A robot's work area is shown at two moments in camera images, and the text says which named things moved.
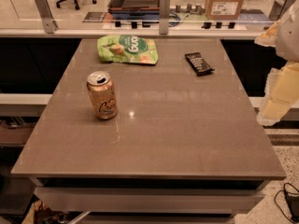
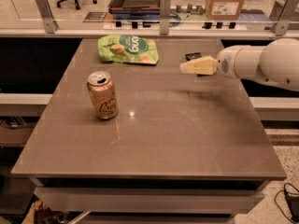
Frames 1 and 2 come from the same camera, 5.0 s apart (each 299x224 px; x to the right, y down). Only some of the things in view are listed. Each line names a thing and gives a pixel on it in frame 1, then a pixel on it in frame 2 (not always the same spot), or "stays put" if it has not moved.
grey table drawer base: x=150 y=201 stays put
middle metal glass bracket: x=164 y=0 stays put
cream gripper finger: x=269 y=36 → x=189 y=67
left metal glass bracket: x=49 y=24 stays put
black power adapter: x=293 y=205 stays put
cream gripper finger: x=281 y=93 → x=206 y=65
